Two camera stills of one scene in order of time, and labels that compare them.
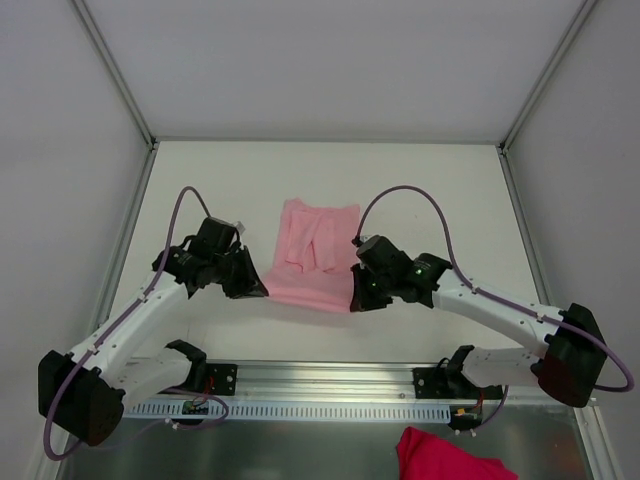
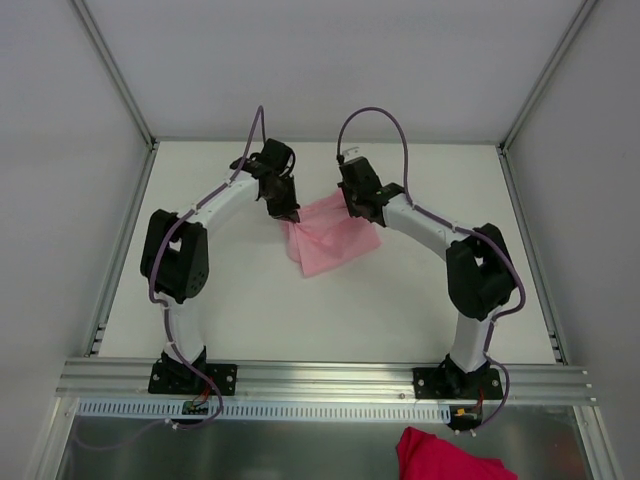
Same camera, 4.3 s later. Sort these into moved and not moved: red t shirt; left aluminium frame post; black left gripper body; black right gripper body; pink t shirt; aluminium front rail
Moved: black left gripper body; black right gripper body; pink t shirt
Not moved: red t shirt; left aluminium frame post; aluminium front rail
